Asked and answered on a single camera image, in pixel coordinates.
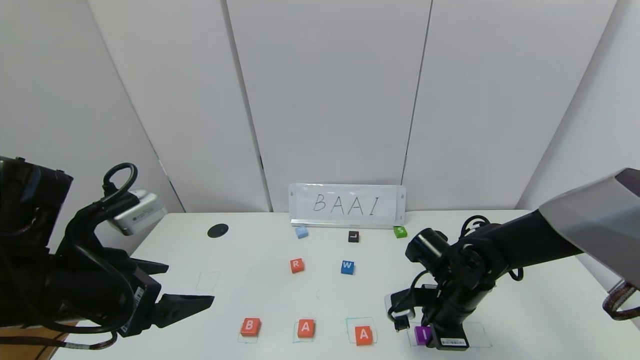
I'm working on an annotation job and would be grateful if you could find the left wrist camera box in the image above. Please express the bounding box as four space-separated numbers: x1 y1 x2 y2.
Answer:
107 189 168 237

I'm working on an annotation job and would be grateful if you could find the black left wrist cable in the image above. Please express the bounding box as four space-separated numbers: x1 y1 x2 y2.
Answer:
0 162 138 351

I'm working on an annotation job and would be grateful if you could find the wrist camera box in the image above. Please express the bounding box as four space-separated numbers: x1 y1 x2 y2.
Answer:
107 189 168 237
384 285 436 331

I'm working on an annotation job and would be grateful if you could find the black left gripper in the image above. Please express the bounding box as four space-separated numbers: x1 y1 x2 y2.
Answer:
46 257 215 338

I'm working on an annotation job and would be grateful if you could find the white BAAI sign holder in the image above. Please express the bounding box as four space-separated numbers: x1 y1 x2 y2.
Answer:
288 183 407 229

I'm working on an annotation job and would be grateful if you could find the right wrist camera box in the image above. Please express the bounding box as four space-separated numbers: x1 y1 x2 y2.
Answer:
384 285 436 331

